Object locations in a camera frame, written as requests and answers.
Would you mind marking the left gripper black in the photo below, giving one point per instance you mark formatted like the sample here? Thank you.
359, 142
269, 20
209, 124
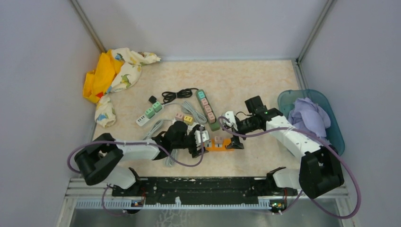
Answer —
194, 152

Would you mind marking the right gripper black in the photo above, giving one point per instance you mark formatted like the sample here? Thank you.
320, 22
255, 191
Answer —
235, 143

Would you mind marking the orange power strip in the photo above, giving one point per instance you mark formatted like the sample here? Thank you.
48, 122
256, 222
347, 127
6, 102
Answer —
211, 146

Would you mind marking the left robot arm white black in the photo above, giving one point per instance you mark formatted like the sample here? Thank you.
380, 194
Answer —
99, 161

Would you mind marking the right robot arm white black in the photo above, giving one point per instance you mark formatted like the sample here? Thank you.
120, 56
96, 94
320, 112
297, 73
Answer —
319, 172

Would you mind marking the yellow plug adapter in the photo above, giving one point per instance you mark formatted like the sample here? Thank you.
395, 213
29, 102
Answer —
188, 120

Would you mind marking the small white green-plug strip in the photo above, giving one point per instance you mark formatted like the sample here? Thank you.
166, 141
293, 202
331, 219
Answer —
149, 114

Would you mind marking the black plug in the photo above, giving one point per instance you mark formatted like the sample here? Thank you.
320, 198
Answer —
152, 99

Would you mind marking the green long power strip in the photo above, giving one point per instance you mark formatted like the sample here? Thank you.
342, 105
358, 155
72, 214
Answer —
211, 117

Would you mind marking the teal plastic bin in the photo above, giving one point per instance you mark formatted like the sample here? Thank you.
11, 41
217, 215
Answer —
286, 101

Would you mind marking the purple cloth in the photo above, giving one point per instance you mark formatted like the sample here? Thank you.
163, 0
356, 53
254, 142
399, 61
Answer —
309, 116

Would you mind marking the yellow dinosaur cloth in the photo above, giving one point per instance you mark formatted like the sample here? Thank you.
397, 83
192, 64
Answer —
117, 70

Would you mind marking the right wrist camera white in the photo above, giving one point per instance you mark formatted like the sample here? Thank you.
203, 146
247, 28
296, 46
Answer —
229, 120

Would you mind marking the grey coiled cable small strip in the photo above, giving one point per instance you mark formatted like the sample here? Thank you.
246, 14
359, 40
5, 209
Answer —
187, 108

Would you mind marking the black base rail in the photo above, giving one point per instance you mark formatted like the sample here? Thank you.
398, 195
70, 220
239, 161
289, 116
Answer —
203, 191

